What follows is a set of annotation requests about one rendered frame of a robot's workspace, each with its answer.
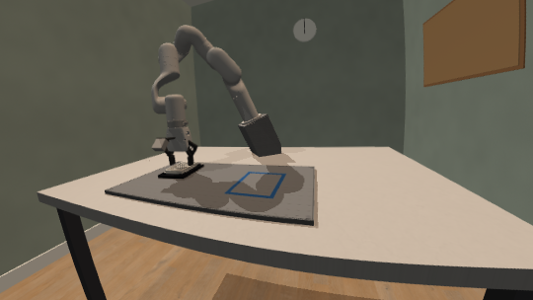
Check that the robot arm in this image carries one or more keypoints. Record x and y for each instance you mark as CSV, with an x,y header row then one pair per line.
x,y
169,58

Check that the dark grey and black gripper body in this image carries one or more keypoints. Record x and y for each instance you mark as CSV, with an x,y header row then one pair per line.
x,y
181,143

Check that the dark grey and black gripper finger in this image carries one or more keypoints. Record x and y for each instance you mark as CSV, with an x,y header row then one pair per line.
x,y
191,152
171,157

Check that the blue tape outline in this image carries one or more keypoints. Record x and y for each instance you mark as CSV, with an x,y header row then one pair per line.
x,y
255,195

